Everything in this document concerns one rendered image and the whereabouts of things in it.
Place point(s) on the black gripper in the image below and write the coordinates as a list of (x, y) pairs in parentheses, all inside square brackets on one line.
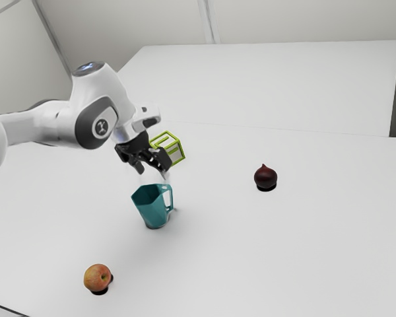
[(140, 148)]

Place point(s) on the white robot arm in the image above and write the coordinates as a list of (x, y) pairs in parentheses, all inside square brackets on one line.
[(46, 122)]

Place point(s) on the teal faceted mug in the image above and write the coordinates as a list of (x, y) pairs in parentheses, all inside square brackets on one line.
[(150, 208)]

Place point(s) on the green and white cube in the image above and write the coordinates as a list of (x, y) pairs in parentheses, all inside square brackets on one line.
[(173, 150)]

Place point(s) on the dark red onion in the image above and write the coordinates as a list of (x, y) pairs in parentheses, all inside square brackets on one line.
[(265, 176)]

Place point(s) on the red yellow apple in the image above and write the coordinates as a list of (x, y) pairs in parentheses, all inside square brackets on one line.
[(96, 276)]

